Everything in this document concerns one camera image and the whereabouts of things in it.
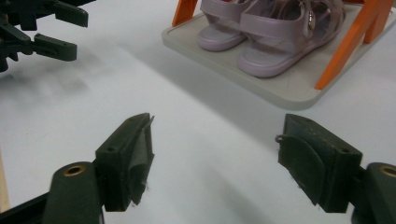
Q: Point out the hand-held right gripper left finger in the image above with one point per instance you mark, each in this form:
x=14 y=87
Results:
x=124 y=161

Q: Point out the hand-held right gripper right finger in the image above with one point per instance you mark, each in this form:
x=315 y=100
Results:
x=323 y=165

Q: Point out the white shoe rack orange posts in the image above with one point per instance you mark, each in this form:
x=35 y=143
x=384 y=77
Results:
x=299 y=90

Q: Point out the pink sandal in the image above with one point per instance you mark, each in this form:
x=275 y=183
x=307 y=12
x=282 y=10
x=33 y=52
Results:
x=274 y=46
x=218 y=34

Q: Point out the white table cloth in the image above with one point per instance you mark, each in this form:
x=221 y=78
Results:
x=202 y=155

